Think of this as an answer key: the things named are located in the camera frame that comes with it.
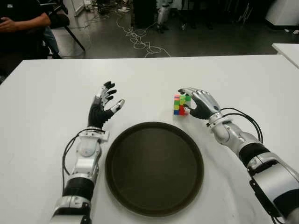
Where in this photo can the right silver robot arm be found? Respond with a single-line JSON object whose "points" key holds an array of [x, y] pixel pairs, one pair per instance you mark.
{"points": [[224, 133]]}

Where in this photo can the folded metal stand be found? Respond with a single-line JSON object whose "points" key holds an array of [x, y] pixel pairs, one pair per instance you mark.
{"points": [[244, 12]]}

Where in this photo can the black chair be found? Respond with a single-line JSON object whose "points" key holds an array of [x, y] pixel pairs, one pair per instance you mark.
{"points": [[60, 21]]}

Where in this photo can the white side table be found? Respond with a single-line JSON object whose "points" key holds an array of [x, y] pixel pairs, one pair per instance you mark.
{"points": [[289, 53]]}

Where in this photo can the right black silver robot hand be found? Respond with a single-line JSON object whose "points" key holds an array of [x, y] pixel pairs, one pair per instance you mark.
{"points": [[205, 107]]}

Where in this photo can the white machine housing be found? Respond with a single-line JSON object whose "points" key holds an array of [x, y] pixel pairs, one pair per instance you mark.
{"points": [[282, 11]]}

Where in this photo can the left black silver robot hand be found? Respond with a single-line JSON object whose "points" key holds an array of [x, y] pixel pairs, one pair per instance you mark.
{"points": [[98, 114]]}

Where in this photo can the white panel board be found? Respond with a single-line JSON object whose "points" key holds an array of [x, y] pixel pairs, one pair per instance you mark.
{"points": [[74, 5]]}

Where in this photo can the black panel screen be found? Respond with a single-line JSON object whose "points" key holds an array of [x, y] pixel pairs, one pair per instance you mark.
{"points": [[144, 14]]}

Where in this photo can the multicoloured Rubik's cube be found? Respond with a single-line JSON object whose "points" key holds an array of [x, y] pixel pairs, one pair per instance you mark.
{"points": [[180, 105]]}

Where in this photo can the seated person in black shirt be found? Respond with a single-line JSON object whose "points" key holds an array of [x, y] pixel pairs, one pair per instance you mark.
{"points": [[23, 23]]}

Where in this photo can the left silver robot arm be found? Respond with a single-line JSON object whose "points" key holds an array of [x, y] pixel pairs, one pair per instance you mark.
{"points": [[87, 150]]}

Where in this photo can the dark brown round plate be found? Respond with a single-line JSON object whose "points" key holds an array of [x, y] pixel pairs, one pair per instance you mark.
{"points": [[154, 168]]}

